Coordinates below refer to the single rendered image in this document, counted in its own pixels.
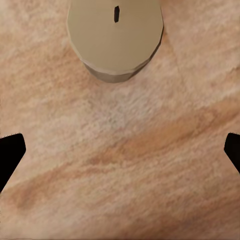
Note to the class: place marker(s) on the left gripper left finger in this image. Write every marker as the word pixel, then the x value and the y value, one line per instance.
pixel 12 150

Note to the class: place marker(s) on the pillar candle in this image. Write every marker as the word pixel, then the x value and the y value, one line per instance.
pixel 115 39

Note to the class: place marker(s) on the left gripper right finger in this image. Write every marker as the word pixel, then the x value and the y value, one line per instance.
pixel 232 149

